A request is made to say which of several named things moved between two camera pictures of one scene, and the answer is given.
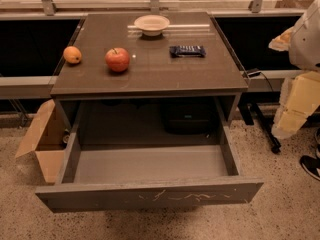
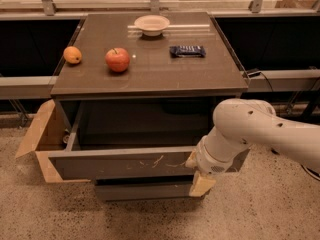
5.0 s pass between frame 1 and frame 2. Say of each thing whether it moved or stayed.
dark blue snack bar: stayed
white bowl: stayed
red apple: stayed
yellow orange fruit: stayed
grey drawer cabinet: stayed
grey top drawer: moved
